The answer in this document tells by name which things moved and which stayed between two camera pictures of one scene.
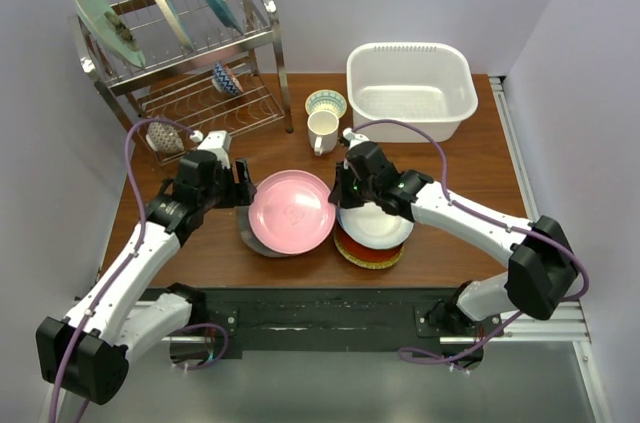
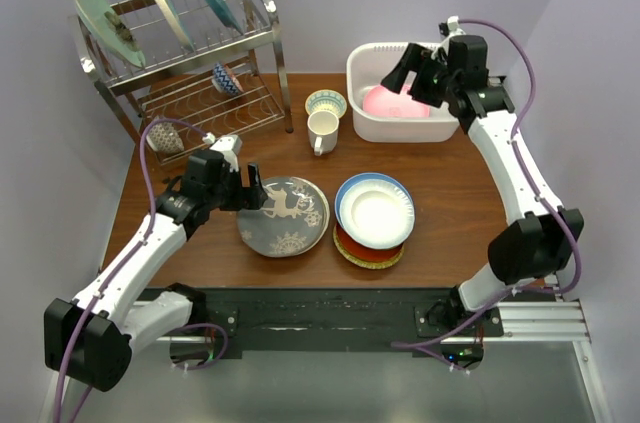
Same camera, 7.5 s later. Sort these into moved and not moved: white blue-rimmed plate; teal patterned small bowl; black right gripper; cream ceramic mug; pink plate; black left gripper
Moved: black right gripper; pink plate
Not moved: cream ceramic mug; black left gripper; teal patterned small bowl; white blue-rimmed plate
